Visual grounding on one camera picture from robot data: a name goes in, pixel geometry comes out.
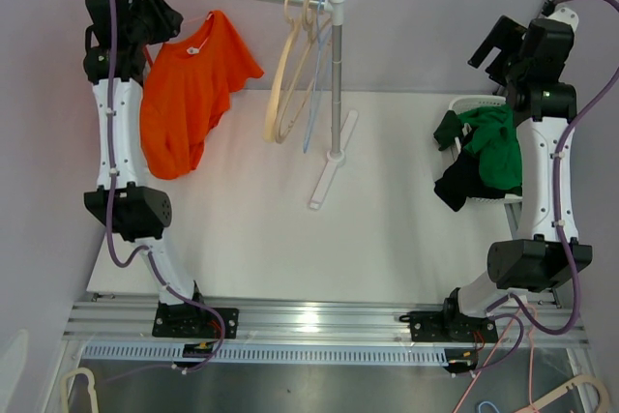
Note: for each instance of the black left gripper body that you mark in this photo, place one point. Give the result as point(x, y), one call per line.
point(150, 23)

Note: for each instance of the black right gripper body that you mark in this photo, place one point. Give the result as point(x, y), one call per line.
point(514, 72)

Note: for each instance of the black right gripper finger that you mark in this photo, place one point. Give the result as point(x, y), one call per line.
point(505, 35)
point(480, 55)

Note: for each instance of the bright green t shirt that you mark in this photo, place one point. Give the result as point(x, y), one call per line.
point(494, 145)

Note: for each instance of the green and white t shirt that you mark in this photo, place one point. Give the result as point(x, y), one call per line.
point(451, 130)

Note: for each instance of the orange tank top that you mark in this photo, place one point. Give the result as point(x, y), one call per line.
point(187, 92)

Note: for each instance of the black t shirt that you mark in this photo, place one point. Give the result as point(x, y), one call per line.
point(462, 180)

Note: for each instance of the light blue wire hanger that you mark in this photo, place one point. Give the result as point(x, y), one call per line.
point(314, 94)

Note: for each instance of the beige wooden hanger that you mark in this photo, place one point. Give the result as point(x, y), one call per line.
point(273, 103)
point(303, 63)

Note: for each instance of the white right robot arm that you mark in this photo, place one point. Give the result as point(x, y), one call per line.
point(546, 251)

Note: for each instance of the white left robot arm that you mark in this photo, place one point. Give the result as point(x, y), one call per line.
point(134, 215)

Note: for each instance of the pink hanger on floor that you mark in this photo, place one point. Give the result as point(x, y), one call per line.
point(475, 376)

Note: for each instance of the blue hanger on floor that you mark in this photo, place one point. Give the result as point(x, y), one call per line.
point(487, 406)

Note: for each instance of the beige hanger on floor right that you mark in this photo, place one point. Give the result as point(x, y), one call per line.
point(603, 403)

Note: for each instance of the white perforated plastic basket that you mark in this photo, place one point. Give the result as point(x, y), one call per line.
point(466, 103)

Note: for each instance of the white metal clothes rack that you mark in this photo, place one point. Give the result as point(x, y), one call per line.
point(342, 126)

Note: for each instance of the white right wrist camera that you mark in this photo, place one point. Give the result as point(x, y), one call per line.
point(560, 12)

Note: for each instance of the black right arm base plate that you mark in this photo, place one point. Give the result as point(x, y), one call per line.
point(440, 326)

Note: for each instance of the aluminium mounting rail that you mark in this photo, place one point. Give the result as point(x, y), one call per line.
point(131, 317)

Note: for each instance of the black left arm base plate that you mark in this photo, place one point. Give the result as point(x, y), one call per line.
point(188, 322)

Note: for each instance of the white slotted cable duct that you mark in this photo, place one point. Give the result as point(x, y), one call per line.
point(399, 355)

